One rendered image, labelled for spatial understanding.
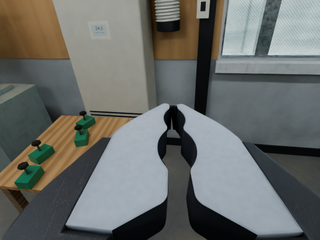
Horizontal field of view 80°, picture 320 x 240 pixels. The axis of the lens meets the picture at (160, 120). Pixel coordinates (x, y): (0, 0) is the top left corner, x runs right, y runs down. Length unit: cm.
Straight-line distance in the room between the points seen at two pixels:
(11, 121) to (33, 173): 70
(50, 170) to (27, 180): 12
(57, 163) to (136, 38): 85
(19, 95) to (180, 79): 123
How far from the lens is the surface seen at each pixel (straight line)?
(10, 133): 178
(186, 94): 164
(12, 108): 177
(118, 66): 134
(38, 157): 125
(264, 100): 174
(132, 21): 124
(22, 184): 115
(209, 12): 140
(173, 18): 132
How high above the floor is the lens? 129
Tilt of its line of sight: 34 degrees down
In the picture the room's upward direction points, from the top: 3 degrees counter-clockwise
